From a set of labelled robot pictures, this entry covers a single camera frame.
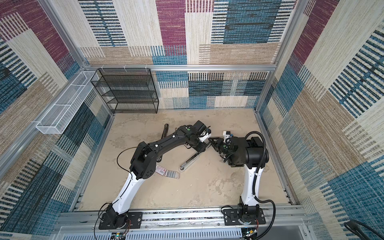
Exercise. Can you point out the red staples box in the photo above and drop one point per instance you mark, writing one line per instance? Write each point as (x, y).
(160, 170)

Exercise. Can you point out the white staples tray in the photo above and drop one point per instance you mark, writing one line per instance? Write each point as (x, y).
(172, 174)

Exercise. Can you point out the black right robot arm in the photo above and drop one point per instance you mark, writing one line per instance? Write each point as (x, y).
(252, 154)

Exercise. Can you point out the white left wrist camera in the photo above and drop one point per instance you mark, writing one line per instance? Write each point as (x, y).
(205, 135)

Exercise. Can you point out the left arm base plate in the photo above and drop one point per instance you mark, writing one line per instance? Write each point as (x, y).
(130, 220)

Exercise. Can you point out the white wire mesh basket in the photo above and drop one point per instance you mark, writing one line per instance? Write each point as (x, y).
(58, 117)

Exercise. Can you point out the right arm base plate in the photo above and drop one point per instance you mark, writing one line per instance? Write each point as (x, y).
(232, 217)

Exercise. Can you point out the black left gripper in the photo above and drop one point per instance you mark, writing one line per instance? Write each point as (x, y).
(201, 149)

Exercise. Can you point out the aluminium mounting rail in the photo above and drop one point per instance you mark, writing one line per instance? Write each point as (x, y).
(286, 222)

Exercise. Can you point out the black wire mesh shelf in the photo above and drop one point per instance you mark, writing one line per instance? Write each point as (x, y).
(129, 90)

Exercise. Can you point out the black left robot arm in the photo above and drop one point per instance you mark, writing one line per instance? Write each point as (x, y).
(143, 166)

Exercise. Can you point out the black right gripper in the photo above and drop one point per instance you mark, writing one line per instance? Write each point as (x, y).
(218, 142)

